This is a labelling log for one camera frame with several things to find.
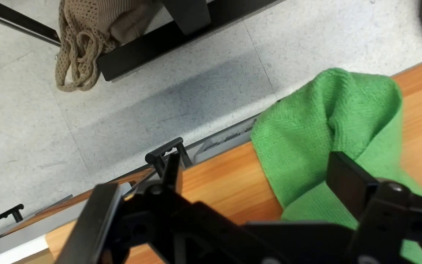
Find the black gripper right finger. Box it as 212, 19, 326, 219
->
327, 150, 386, 232

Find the green towel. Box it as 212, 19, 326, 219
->
250, 66, 422, 264

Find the beige mesh bag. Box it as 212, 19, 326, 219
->
55, 0, 168, 94

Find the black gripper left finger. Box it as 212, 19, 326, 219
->
162, 151, 187, 197

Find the black metal stand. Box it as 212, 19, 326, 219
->
0, 0, 288, 84

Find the black cabinet handle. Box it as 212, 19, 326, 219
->
144, 137, 194, 170

